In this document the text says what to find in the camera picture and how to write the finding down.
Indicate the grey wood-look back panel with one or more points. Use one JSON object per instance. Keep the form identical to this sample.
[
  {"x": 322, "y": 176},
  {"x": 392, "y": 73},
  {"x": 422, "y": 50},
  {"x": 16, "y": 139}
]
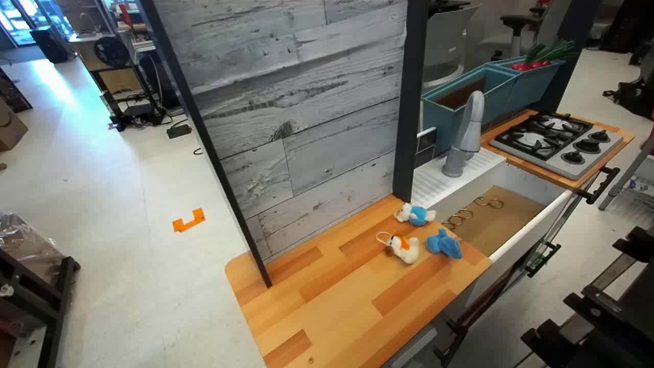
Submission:
[{"x": 299, "y": 108}]

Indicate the white and blue plush toy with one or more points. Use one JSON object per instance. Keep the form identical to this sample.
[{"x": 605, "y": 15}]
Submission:
[{"x": 416, "y": 215}]

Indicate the white and orange plush toy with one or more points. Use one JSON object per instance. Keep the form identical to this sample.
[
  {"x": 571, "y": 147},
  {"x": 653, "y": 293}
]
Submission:
[{"x": 401, "y": 247}]

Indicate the wooden kitchen counter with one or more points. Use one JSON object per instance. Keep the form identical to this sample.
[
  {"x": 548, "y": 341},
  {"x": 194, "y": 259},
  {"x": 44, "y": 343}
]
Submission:
[{"x": 353, "y": 293}]

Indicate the white sink basin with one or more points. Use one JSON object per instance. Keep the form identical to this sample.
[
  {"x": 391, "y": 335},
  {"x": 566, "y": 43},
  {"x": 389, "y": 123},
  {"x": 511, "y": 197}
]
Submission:
[{"x": 453, "y": 179}]

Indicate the small black floor device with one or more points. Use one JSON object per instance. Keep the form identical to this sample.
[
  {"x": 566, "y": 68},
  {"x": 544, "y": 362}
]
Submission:
[{"x": 177, "y": 130}]

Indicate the white chair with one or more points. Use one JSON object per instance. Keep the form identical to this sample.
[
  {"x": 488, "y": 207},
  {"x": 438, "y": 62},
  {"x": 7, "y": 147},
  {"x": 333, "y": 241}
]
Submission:
[{"x": 445, "y": 42}]

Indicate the wooden stove board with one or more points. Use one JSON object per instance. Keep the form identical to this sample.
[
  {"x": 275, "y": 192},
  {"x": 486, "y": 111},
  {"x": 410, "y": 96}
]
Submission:
[{"x": 507, "y": 125}]

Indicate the teal storage bin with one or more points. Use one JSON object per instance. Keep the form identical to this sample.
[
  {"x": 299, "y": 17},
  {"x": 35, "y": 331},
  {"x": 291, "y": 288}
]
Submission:
[{"x": 507, "y": 95}]

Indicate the black equipment cart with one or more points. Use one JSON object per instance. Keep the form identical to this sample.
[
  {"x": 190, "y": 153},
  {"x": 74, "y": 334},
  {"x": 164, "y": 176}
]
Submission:
[{"x": 124, "y": 85}]

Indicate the grey toy gas stove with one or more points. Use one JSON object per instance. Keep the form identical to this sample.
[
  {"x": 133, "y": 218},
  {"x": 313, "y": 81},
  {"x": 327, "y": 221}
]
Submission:
[{"x": 557, "y": 143}]

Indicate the red toy vegetable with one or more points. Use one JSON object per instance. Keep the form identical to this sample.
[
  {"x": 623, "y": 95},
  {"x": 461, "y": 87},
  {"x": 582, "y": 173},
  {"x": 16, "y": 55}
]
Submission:
[{"x": 530, "y": 66}]

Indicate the black office chair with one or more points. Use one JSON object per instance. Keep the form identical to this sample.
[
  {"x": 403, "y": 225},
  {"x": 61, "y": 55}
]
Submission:
[{"x": 522, "y": 32}]

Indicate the green toy leafy vegetable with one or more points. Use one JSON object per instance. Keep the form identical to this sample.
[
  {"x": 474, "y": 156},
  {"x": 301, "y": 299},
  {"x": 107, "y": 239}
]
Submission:
[{"x": 551, "y": 52}]

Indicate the black rack with plastic sheet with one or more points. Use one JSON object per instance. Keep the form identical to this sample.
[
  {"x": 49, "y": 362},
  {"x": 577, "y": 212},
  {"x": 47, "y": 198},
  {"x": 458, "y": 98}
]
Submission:
[{"x": 31, "y": 273}]

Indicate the brown cardboard box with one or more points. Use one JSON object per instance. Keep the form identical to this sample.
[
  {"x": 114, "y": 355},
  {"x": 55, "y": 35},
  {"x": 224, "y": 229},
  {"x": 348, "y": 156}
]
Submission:
[{"x": 8, "y": 125}]

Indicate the upright black frame post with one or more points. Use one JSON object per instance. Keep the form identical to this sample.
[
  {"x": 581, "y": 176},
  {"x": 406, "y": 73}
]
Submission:
[{"x": 410, "y": 95}]

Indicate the slanted black frame post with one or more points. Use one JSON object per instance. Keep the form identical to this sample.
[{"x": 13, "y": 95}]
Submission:
[{"x": 204, "y": 139}]

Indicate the black metal frame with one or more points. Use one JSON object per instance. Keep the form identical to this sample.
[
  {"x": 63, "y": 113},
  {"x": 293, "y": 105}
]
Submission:
[{"x": 605, "y": 319}]

